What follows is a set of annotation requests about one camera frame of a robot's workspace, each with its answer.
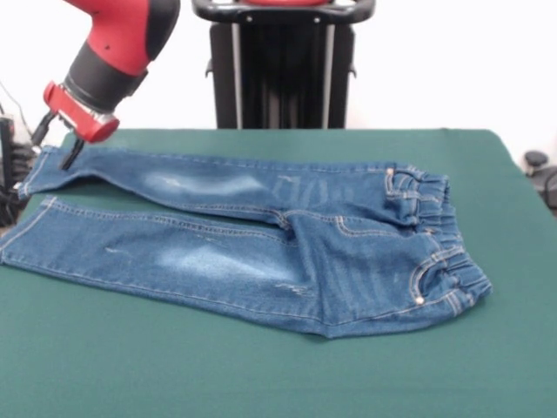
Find black chair base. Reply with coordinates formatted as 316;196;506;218
524;150;557;217

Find black cable bundle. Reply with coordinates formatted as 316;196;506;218
0;141;44;227

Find black electronics box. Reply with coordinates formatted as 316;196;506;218
0;116;17;189

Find blue denim jeans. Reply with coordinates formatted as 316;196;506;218
0;145;495;340

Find black robot pedestal stand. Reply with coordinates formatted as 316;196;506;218
191;0;378;131

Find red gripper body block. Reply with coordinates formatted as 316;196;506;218
42;81;121;144

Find dark green table cloth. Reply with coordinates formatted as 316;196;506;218
0;128;557;418

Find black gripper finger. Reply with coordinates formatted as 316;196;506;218
30;111;57;145
59;138;87;171

